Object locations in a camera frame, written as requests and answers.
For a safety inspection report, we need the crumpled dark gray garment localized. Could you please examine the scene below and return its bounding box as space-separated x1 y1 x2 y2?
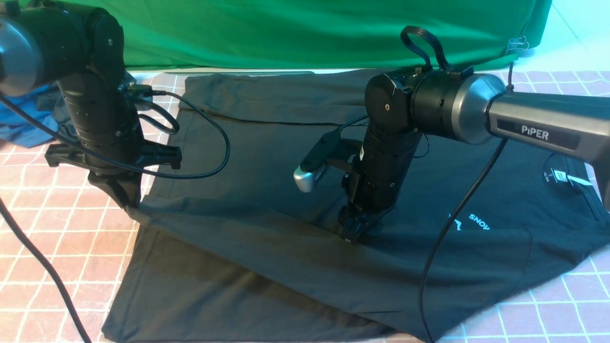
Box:
36 71 139 143

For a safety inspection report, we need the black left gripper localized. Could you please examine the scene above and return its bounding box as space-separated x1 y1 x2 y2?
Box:
45 141 182 209

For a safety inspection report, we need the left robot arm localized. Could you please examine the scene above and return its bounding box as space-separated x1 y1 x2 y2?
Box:
1 0 332 208

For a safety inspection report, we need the pink checkered table mat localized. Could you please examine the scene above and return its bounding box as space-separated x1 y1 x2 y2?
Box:
1 74 609 343

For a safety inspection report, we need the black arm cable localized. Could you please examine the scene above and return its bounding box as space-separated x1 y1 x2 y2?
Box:
418 138 508 343
0 88 231 343

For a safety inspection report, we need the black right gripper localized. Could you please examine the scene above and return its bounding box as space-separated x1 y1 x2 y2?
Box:
337 204 395 244

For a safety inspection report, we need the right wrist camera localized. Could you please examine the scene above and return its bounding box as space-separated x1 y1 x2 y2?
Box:
293 130 362 193

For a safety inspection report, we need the silver binder clip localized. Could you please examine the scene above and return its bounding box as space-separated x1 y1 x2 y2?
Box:
506 36 530 54

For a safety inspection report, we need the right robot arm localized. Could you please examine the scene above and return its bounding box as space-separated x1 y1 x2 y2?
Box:
340 68 609 242

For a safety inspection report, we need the blue cloth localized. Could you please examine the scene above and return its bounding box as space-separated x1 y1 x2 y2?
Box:
0 85 60 148

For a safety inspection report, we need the dark gray long-sleeve shirt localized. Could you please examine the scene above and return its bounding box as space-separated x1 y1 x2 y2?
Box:
102 70 609 343

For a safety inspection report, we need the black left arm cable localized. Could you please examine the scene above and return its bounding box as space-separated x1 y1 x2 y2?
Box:
0 88 231 343

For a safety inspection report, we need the green backdrop cloth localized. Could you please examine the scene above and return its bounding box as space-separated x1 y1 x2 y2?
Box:
88 0 551 70

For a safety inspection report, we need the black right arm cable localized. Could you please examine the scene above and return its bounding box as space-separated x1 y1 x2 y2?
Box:
418 138 508 343

